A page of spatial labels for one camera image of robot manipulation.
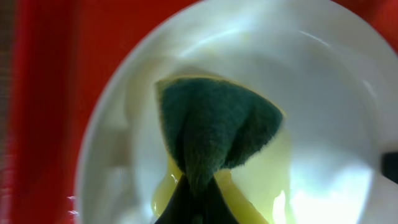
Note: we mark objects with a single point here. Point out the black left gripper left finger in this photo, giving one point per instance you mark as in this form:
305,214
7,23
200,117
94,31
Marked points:
182,207

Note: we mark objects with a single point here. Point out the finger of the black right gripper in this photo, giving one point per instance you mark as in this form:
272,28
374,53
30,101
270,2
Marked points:
389,166

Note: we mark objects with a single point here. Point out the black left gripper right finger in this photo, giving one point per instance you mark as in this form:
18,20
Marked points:
214,209

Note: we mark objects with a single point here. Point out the yellow green scrub sponge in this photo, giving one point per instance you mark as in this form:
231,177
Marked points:
210,124

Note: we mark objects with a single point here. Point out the white plate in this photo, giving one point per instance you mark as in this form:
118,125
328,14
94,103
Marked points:
330,73

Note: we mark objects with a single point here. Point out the red plastic tray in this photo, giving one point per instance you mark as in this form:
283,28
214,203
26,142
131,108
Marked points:
66,54

